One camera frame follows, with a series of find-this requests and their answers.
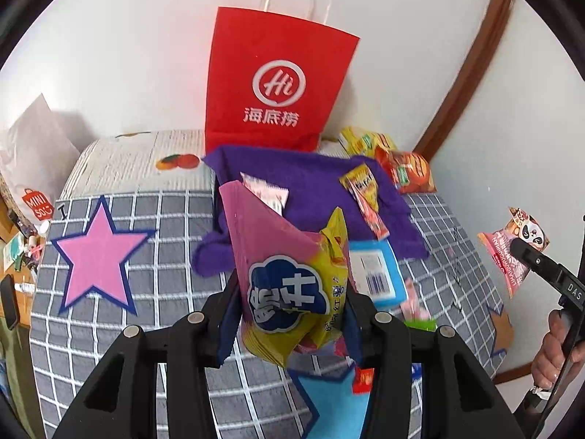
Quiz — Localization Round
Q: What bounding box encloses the orange chip bag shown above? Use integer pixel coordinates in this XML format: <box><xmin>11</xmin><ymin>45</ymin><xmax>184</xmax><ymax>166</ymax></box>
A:
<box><xmin>375</xmin><ymin>149</ymin><xmax>437</xmax><ymax>194</ymax></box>

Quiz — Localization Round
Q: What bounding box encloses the black phone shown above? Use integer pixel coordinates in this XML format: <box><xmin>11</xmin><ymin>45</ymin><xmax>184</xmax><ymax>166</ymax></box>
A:
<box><xmin>0</xmin><ymin>274</ymin><xmax>21</xmax><ymax>330</ymax></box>

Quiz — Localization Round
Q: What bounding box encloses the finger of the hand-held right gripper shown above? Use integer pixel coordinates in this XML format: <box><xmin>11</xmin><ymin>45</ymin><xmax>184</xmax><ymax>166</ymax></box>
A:
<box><xmin>509</xmin><ymin>236</ymin><xmax>565</xmax><ymax>286</ymax></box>

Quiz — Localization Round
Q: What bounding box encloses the white shopping bag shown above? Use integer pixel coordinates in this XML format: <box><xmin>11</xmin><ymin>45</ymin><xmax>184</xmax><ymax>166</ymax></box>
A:
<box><xmin>0</xmin><ymin>94</ymin><xmax>83</xmax><ymax>234</ymax></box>

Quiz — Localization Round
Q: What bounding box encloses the red paper bag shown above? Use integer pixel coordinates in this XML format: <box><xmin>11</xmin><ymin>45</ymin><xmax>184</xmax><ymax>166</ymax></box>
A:
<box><xmin>204</xmin><ymin>0</ymin><xmax>361</xmax><ymax>154</ymax></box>

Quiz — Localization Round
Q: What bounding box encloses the purple felt storage box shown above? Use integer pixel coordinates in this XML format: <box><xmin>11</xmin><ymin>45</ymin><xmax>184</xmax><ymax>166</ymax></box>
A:
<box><xmin>192</xmin><ymin>145</ymin><xmax>430</xmax><ymax>277</ymax></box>

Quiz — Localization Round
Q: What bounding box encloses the wooden furniture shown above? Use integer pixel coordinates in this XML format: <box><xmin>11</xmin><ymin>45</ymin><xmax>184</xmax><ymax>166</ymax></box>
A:
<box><xmin>0</xmin><ymin>187</ymin><xmax>44</xmax><ymax>330</ymax></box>

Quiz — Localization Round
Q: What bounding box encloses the brown wooden door frame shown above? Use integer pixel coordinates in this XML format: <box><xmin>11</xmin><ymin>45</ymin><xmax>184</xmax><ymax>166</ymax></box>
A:
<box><xmin>414</xmin><ymin>0</ymin><xmax>517</xmax><ymax>161</ymax></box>

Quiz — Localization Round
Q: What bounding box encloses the blue and white box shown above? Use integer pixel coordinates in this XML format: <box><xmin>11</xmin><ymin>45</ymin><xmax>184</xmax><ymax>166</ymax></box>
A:
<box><xmin>348</xmin><ymin>239</ymin><xmax>409</xmax><ymax>309</ymax></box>

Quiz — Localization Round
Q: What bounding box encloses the yellow snack packet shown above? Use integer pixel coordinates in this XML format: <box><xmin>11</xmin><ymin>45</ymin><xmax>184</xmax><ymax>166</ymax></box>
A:
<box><xmin>340</xmin><ymin>164</ymin><xmax>390</xmax><ymax>241</ymax></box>

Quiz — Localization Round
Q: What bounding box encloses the small red snack packet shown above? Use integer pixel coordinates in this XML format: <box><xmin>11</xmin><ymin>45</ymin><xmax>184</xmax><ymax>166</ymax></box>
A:
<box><xmin>352</xmin><ymin>366</ymin><xmax>375</xmax><ymax>395</ymax></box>

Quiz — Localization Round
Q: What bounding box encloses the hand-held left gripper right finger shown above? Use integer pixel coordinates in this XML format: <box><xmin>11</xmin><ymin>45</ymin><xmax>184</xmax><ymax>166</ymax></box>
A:
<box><xmin>340</xmin><ymin>284</ymin><xmax>517</xmax><ymax>439</ymax></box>

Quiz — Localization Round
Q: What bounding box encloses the white and pink snack packet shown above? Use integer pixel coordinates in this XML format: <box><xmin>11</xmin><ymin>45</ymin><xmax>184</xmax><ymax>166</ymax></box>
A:
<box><xmin>240</xmin><ymin>172</ymin><xmax>290</xmax><ymax>215</ymax></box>

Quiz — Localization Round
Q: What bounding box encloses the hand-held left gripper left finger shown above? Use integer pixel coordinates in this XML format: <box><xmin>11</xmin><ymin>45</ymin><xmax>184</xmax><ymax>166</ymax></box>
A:
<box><xmin>52</xmin><ymin>284</ymin><xmax>243</xmax><ymax>439</ymax></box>

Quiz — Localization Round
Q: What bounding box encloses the white fruit print cloth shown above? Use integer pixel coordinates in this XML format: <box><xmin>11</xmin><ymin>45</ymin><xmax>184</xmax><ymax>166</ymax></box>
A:
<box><xmin>59</xmin><ymin>129</ymin><xmax>352</xmax><ymax>202</ymax></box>

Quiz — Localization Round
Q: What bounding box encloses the yellow and pink chip bag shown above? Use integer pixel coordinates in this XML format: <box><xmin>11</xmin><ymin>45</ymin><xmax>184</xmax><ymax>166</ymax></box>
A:
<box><xmin>218</xmin><ymin>180</ymin><xmax>352</xmax><ymax>369</ymax></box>

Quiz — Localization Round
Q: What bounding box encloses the pink panda snack packet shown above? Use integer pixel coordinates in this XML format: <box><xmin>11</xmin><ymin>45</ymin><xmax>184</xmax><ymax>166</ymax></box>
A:
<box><xmin>478</xmin><ymin>207</ymin><xmax>550</xmax><ymax>299</ymax></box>

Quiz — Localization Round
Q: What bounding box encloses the grey checkered cloth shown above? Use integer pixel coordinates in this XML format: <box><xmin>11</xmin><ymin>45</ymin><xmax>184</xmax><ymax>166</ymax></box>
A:
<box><xmin>30</xmin><ymin>190</ymin><xmax>515</xmax><ymax>439</ymax></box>

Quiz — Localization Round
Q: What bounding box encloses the person's right hand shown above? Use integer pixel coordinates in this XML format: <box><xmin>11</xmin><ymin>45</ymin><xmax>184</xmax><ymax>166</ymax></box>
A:
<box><xmin>532</xmin><ymin>308</ymin><xmax>572</xmax><ymax>389</ymax></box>

